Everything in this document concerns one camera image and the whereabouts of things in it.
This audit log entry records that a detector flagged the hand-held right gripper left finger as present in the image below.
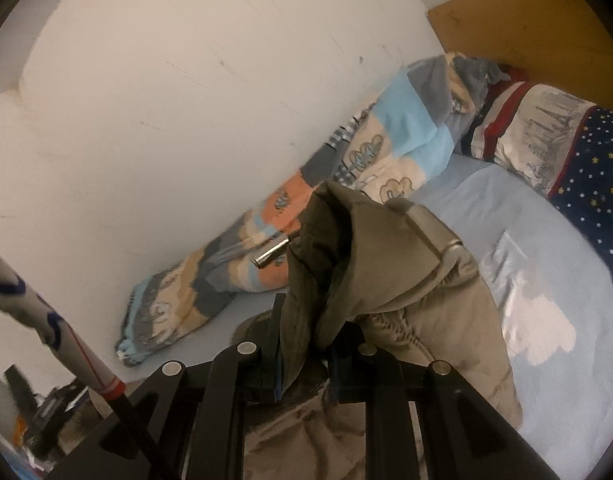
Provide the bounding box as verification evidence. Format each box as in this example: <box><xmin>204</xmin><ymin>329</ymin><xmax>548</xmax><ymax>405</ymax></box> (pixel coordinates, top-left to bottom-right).
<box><xmin>46</xmin><ymin>292</ymin><xmax>288</xmax><ymax>480</ymax></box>

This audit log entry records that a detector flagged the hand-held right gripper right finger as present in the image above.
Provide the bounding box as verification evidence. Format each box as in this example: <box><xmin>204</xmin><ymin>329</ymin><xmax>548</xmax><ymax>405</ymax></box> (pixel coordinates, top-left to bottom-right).
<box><xmin>325</xmin><ymin>322</ymin><xmax>561</xmax><ymax>480</ymax></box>

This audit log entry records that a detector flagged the olive hooded puffer jacket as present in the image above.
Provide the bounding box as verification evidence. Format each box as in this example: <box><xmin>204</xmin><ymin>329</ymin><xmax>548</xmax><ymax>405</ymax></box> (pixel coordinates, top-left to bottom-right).
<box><xmin>234</xmin><ymin>180</ymin><xmax>524</xmax><ymax>480</ymax></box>

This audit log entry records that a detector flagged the silver metal tube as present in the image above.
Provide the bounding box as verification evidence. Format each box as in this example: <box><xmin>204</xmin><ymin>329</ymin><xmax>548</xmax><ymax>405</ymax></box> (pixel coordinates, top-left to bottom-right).
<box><xmin>253</xmin><ymin>238</ymin><xmax>290</xmax><ymax>267</ymax></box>

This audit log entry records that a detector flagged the black desk clutter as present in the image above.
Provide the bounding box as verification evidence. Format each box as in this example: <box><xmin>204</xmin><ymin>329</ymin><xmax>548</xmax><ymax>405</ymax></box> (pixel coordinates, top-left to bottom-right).
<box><xmin>4</xmin><ymin>365</ymin><xmax>93</xmax><ymax>461</ymax></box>

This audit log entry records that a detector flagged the light blue bed sheet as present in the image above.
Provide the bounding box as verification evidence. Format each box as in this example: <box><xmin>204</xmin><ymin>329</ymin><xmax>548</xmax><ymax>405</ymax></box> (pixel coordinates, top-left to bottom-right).
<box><xmin>126</xmin><ymin>152</ymin><xmax>613</xmax><ymax>477</ymax></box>

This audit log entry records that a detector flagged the white pole with black grip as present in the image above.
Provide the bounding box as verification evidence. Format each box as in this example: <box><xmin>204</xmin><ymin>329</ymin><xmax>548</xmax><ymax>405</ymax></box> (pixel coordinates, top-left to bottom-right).
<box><xmin>0</xmin><ymin>242</ymin><xmax>181</xmax><ymax>480</ymax></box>

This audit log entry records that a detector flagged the patchwork printed quilt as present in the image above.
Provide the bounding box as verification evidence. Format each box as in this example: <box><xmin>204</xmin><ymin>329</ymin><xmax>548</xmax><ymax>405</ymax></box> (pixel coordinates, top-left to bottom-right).
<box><xmin>114</xmin><ymin>52</ymin><xmax>510</xmax><ymax>369</ymax></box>

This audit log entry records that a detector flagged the red striped grey pillow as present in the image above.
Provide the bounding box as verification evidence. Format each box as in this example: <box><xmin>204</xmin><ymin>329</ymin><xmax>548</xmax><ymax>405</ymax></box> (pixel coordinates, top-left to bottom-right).
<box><xmin>459</xmin><ymin>80</ymin><xmax>598</xmax><ymax>197</ymax></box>

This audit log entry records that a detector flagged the navy star printed blanket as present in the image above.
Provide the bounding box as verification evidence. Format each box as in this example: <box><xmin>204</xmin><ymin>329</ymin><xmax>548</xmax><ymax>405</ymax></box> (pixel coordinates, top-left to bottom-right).
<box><xmin>548</xmin><ymin>106</ymin><xmax>613</xmax><ymax>306</ymax></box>

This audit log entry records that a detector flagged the wooden headboard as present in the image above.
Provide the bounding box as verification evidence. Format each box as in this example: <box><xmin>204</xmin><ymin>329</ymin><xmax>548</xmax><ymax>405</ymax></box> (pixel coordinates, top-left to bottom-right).
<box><xmin>427</xmin><ymin>0</ymin><xmax>613</xmax><ymax>111</ymax></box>

